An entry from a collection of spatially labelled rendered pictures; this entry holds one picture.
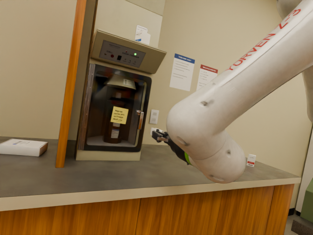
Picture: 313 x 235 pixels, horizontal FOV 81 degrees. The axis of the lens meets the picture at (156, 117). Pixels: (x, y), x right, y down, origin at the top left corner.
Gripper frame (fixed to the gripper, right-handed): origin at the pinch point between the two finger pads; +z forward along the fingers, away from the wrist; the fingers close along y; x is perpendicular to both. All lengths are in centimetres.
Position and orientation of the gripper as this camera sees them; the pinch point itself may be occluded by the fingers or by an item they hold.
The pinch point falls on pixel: (156, 132)
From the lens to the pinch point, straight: 75.5
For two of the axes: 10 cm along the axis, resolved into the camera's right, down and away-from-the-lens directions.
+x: -1.7, 9.8, 0.4
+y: -8.8, -1.3, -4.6
